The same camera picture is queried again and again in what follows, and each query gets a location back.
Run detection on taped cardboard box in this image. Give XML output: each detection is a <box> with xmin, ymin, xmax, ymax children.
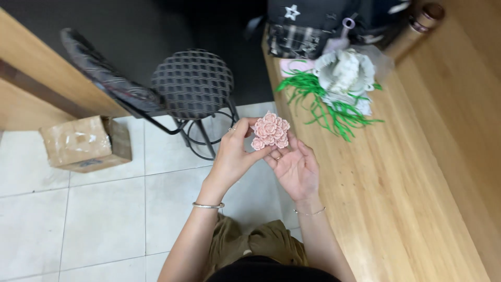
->
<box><xmin>39</xmin><ymin>115</ymin><xmax>133</xmax><ymax>174</ymax></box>

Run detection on person's right hand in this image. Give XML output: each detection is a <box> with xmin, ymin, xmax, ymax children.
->
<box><xmin>263</xmin><ymin>131</ymin><xmax>321</xmax><ymax>202</ymax></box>

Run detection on white paper flower bouquet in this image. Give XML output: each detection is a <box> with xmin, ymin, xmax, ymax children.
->
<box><xmin>313</xmin><ymin>48</ymin><xmax>376</xmax><ymax>116</ymax></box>

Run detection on dark striped folding chair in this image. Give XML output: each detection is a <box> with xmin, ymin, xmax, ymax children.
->
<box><xmin>60</xmin><ymin>28</ymin><xmax>188</xmax><ymax>136</ymax></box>

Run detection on pink rose cluster ornament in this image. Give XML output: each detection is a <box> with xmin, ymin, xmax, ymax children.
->
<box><xmin>250</xmin><ymin>111</ymin><xmax>291</xmax><ymax>151</ymax></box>

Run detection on pink paper sheet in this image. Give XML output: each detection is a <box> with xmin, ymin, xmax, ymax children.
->
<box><xmin>279</xmin><ymin>58</ymin><xmax>317</xmax><ymax>78</ymax></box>

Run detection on black plaid backpack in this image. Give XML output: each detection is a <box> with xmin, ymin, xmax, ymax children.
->
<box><xmin>244</xmin><ymin>0</ymin><xmax>413</xmax><ymax>60</ymax></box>

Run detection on black shirt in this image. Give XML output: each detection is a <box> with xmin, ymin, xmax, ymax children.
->
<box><xmin>205</xmin><ymin>255</ymin><xmax>343</xmax><ymax>282</ymax></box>

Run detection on bunch of green paper strips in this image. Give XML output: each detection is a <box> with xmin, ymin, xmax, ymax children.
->
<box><xmin>275</xmin><ymin>60</ymin><xmax>385</xmax><ymax>143</ymax></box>

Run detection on black checked round stool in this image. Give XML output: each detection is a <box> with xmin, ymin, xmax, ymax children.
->
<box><xmin>151</xmin><ymin>49</ymin><xmax>240</xmax><ymax>161</ymax></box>

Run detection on thin chain bracelet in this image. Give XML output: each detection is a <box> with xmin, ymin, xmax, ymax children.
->
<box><xmin>294</xmin><ymin>207</ymin><xmax>326</xmax><ymax>216</ymax></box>

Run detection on brown thermos bottle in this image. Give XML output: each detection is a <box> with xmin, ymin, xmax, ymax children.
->
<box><xmin>384</xmin><ymin>3</ymin><xmax>445</xmax><ymax>63</ymax></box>

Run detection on lilac keychain charm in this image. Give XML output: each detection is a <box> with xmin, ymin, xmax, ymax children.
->
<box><xmin>323</xmin><ymin>17</ymin><xmax>357</xmax><ymax>55</ymax></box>

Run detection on person's left hand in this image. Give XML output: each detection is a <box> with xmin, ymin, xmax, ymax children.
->
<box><xmin>205</xmin><ymin>117</ymin><xmax>275</xmax><ymax>196</ymax></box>

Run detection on olive green trousers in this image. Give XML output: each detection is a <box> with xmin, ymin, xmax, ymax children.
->
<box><xmin>203</xmin><ymin>213</ymin><xmax>309</xmax><ymax>282</ymax></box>

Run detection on clear plastic wrap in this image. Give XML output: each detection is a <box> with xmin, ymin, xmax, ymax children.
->
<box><xmin>354</xmin><ymin>44</ymin><xmax>395</xmax><ymax>84</ymax></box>

